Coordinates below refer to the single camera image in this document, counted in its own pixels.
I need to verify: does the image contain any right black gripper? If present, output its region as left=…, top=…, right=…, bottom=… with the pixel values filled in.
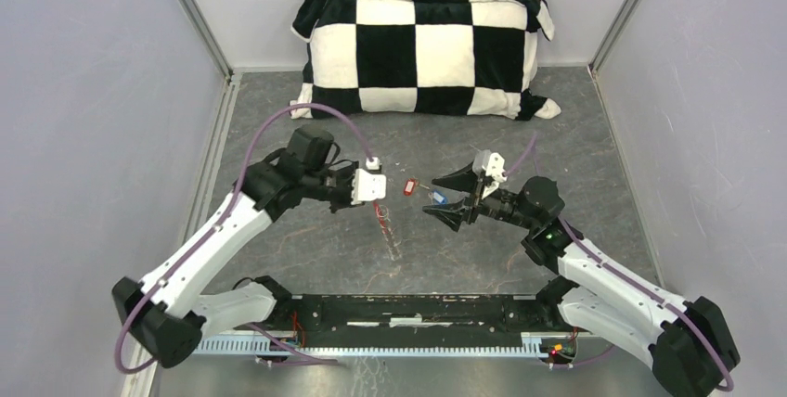
left=422, top=159, right=537, bottom=232

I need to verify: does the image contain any key with blue tag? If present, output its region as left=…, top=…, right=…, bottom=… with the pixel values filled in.
left=428, top=190, right=448, bottom=205

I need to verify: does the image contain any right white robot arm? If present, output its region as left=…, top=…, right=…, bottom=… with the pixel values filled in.
left=423, top=163, right=741, bottom=396

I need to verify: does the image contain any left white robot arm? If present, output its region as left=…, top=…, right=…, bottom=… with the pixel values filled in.
left=111, top=125, right=385, bottom=375

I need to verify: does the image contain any key with red tag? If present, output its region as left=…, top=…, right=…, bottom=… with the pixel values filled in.
left=403, top=178, right=430, bottom=197

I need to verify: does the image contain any black and white checkered pillow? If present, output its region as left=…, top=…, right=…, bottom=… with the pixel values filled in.
left=291, top=0, right=561, bottom=121

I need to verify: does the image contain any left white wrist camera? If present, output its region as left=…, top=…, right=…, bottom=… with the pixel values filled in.
left=351, top=157, right=387, bottom=205

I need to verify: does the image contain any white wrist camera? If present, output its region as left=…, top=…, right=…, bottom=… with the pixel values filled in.
left=351, top=157, right=387, bottom=205
left=472, top=149, right=507, bottom=190

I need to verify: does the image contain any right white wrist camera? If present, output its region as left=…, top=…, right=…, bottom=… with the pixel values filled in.
left=472, top=149, right=507, bottom=190

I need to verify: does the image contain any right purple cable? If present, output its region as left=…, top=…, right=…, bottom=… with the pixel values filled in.
left=505, top=133, right=736, bottom=393

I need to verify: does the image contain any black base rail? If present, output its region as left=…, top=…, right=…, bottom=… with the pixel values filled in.
left=262, top=294, right=573, bottom=349

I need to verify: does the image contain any white toothed cable duct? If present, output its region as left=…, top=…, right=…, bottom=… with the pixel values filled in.
left=194, top=331, right=566, bottom=361

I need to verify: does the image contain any left aluminium corner post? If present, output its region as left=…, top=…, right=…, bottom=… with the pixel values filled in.
left=178, top=0, right=234, bottom=79

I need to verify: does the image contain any aluminium corner post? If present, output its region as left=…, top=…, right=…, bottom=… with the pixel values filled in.
left=587, top=0, right=641, bottom=79
left=178, top=0, right=234, bottom=79

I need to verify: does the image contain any right aluminium corner post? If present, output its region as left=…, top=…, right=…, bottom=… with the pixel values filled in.
left=587, top=0, right=641, bottom=79

